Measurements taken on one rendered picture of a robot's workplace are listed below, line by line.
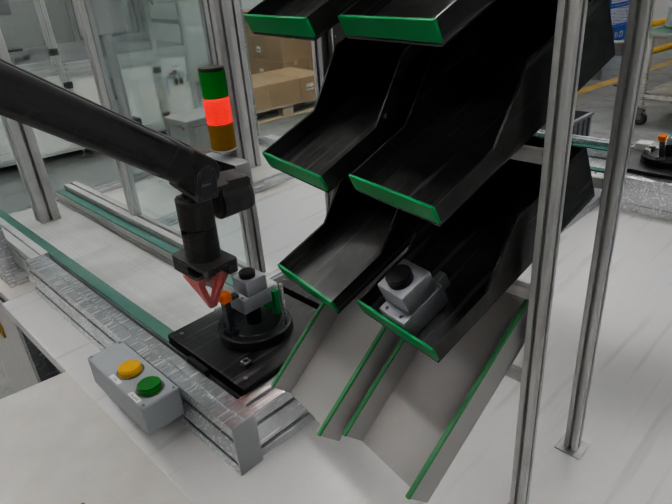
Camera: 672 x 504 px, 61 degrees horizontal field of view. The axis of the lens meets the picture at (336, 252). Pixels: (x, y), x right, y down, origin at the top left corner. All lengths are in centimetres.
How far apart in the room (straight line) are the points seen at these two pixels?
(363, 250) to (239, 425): 34
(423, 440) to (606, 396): 46
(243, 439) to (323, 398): 16
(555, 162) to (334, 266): 32
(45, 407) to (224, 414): 43
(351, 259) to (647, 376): 65
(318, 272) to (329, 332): 14
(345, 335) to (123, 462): 44
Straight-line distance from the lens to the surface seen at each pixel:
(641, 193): 185
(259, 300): 104
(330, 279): 75
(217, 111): 113
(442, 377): 77
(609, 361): 122
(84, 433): 116
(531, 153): 61
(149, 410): 100
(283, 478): 96
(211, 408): 95
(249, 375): 98
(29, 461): 115
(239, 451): 95
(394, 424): 79
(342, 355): 85
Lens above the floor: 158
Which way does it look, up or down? 27 degrees down
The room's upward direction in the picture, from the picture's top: 5 degrees counter-clockwise
